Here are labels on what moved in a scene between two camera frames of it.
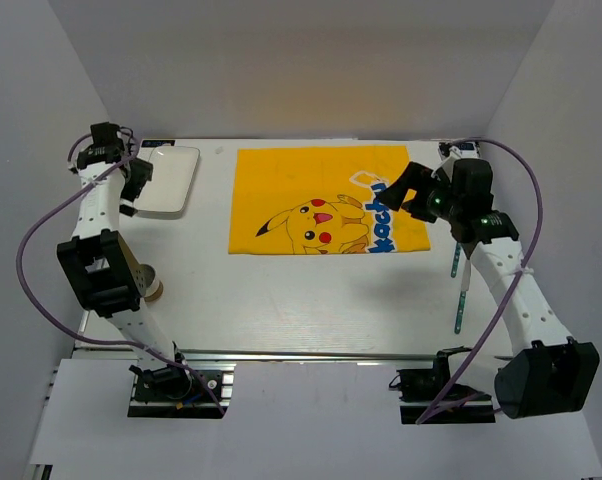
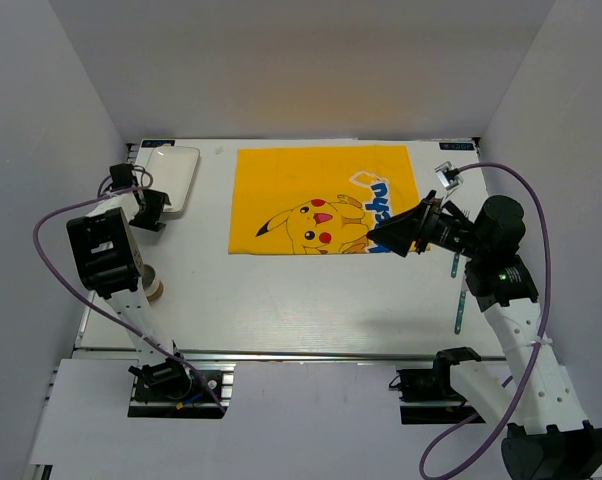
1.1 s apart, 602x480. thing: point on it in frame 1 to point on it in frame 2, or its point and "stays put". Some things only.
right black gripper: [417, 178] to [398, 231]
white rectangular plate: [174, 170] stays put
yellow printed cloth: [320, 200] stays put
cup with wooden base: [154, 285] stays put
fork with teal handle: [456, 260] stays put
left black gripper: [142, 172] to [157, 200]
